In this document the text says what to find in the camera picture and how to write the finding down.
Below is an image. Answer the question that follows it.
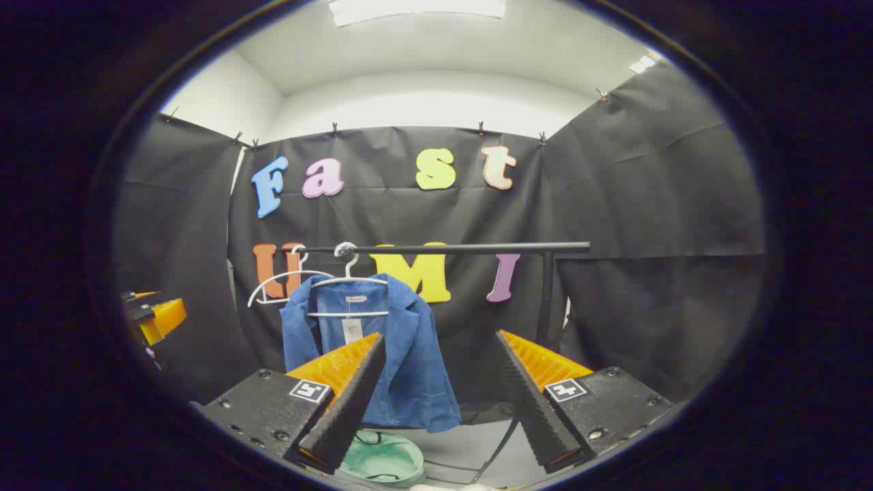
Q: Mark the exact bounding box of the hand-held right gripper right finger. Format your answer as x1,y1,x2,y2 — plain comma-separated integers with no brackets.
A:
496,330,676,475

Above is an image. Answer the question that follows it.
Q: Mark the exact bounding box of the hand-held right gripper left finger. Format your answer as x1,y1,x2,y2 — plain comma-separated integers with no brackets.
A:
194,332,387,476

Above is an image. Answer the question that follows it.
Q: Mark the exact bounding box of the green laundry hamper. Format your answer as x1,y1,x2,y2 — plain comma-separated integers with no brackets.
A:
338,428,426,488

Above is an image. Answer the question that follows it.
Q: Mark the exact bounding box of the blue corduroy jacket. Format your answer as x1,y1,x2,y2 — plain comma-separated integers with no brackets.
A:
280,274,462,434

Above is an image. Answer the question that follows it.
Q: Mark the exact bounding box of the white clothes hanger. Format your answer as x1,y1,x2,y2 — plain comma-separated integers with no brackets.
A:
247,244,335,308
306,254,391,318

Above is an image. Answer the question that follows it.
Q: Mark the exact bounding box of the black clothes rack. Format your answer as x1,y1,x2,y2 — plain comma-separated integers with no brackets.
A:
276,241,591,483

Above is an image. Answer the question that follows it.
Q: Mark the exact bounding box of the black backdrop cloth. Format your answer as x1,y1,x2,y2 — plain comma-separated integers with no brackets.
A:
113,61,768,427

